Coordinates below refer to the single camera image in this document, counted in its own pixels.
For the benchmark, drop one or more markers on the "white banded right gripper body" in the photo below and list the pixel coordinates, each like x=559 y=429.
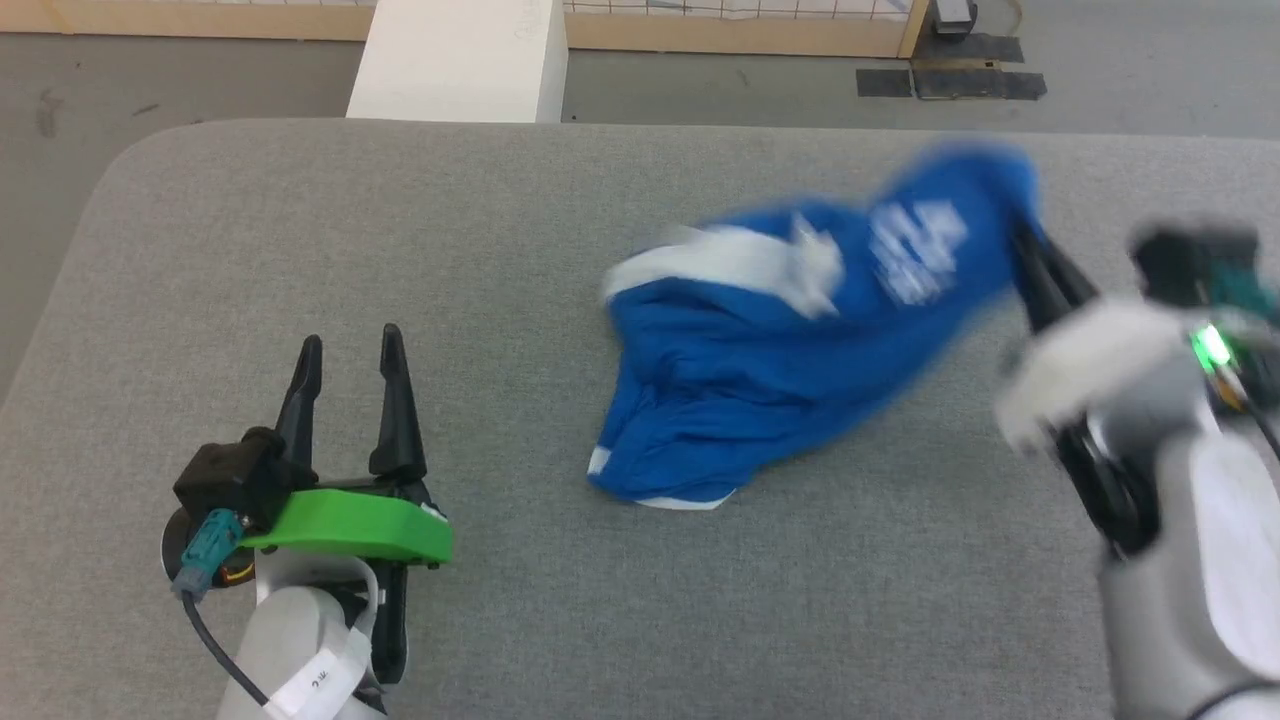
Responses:
x=1090 y=370

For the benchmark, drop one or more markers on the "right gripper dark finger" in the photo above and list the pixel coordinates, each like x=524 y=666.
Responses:
x=1035 y=285
x=1070 y=275

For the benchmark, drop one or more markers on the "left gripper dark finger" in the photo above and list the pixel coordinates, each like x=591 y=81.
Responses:
x=397 y=410
x=300 y=410

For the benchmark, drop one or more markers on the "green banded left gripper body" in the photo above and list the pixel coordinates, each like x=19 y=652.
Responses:
x=350 y=522

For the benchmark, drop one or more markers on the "blue garment with white trim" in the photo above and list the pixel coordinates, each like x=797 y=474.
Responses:
x=780 y=370

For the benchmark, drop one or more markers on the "grey fabric work surface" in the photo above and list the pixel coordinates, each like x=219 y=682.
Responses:
x=500 y=300

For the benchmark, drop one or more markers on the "long black floor tape patch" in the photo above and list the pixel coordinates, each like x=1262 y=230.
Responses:
x=980 y=82

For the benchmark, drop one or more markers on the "small black floor tape patch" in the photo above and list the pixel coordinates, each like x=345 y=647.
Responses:
x=884 y=83

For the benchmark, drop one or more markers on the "black device on floor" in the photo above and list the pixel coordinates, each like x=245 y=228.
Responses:
x=954 y=14

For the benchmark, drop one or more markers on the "white rectangular pillar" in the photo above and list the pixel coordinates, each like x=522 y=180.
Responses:
x=460 y=60

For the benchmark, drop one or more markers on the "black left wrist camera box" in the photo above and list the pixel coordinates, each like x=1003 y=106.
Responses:
x=235 y=478

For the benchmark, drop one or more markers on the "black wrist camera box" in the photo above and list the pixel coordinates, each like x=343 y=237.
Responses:
x=235 y=478
x=1190 y=262

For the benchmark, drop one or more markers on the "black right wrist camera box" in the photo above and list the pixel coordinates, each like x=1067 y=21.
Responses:
x=1190 y=262

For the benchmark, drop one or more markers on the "black tape patch by frame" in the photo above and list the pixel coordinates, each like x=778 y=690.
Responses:
x=970 y=48

